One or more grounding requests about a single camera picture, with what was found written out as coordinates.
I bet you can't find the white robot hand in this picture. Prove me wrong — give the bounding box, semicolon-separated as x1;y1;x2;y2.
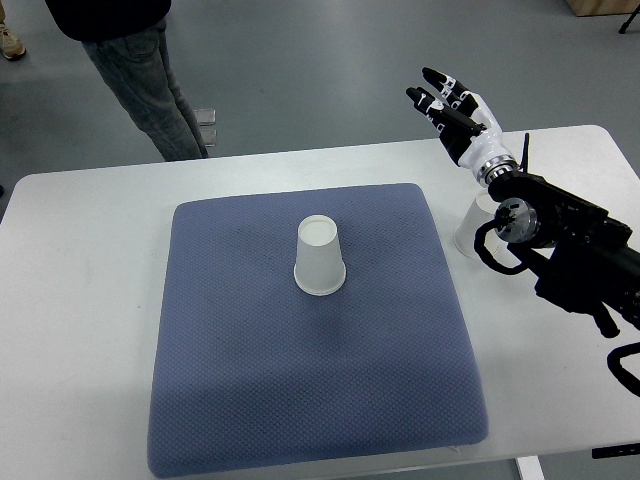
406;67;515;187

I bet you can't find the white paper cup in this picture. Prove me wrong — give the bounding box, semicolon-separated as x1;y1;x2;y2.
454;191;498;260
294;215;346;296

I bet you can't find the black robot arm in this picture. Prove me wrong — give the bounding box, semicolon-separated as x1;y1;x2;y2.
406;67;639;338

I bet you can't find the wooden box corner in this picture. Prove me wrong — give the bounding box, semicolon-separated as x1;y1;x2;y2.
566;0;638;17

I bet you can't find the black tripod leg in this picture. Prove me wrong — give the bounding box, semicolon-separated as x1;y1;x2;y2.
618;6;640;34

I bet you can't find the white paper cup on mat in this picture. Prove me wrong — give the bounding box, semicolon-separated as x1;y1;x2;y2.
294;215;346;296

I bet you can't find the lower clear floor plate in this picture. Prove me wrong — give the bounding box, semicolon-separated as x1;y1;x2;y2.
200;125;217;148

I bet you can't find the clear floor plate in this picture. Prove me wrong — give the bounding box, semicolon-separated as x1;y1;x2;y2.
200;125;217;148
194;108;216;126

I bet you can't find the upper clear floor plate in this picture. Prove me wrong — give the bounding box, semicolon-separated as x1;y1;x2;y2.
194;108;216;126

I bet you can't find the person in grey jeans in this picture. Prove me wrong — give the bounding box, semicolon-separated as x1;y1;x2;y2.
46;1;208;161

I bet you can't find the blue quilted cushion mat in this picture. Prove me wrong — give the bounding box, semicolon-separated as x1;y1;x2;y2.
148;183;488;478

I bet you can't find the white table leg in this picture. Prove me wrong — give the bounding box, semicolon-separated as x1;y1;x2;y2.
515;456;545;480

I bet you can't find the black table control panel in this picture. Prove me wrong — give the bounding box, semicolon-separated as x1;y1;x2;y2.
591;443;640;459

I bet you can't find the tan sneaker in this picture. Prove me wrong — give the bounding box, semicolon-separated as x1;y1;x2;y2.
0;23;26;61

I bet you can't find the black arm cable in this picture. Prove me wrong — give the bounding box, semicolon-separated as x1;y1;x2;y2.
473;219;640;396

